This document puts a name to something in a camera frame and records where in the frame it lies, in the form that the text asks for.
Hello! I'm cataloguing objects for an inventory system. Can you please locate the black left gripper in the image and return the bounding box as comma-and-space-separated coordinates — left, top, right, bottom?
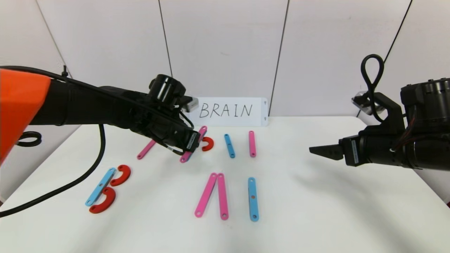
161, 122, 201, 153

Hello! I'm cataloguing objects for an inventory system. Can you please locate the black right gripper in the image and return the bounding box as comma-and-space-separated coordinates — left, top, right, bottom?
309, 130, 406, 167

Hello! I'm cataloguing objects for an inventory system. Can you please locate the long pink bar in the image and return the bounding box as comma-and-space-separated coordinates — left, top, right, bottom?
217, 173, 229, 220
195, 173, 218, 218
137, 139, 157, 160
180, 126, 208, 163

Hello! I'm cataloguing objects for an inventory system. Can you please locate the short blue bar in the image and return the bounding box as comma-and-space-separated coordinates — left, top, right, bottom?
224, 134, 236, 158

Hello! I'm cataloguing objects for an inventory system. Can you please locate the white BRAIN sign card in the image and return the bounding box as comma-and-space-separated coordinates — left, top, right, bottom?
184, 97, 268, 127

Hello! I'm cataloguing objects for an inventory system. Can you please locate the short pink bar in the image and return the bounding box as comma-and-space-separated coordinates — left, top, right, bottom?
248, 131, 257, 157

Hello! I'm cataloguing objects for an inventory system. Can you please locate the large red arc piece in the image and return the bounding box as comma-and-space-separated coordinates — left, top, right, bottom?
110, 164, 131, 187
89, 187, 116, 214

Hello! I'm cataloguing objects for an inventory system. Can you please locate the long blue bar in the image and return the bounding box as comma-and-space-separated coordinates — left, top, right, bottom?
247, 177, 259, 222
85, 168, 116, 207

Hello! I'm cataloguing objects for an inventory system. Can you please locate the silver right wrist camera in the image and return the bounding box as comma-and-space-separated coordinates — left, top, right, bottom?
352, 91, 380, 115

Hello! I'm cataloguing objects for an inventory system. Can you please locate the black right camera mount bracket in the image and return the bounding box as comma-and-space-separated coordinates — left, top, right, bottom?
366, 92, 405, 139

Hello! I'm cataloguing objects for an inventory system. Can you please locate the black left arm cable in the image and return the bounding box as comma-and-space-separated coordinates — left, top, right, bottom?
0, 123, 106, 217

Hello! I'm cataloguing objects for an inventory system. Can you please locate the black looped right arm cable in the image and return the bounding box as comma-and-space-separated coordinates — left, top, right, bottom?
361, 54, 385, 123

